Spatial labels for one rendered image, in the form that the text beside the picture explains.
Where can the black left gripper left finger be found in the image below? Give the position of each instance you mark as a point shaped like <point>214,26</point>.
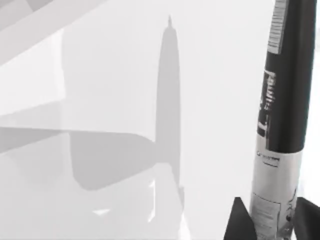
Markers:
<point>239,222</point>

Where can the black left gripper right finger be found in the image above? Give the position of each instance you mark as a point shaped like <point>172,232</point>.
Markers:
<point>307,220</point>

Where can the black and silver bottle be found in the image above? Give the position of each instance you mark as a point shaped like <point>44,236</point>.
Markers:
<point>287,100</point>

